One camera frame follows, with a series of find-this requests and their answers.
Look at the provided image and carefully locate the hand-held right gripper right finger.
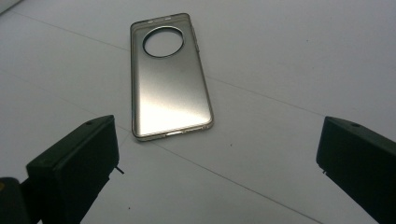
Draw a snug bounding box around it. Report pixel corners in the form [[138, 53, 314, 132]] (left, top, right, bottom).
[[316, 116, 396, 224]]

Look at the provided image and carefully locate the grey translucent phone case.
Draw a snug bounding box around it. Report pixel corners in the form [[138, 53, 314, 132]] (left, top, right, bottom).
[[130, 12, 215, 143]]

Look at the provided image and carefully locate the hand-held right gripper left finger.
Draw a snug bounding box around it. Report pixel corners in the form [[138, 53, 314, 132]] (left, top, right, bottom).
[[26, 115, 120, 224]]

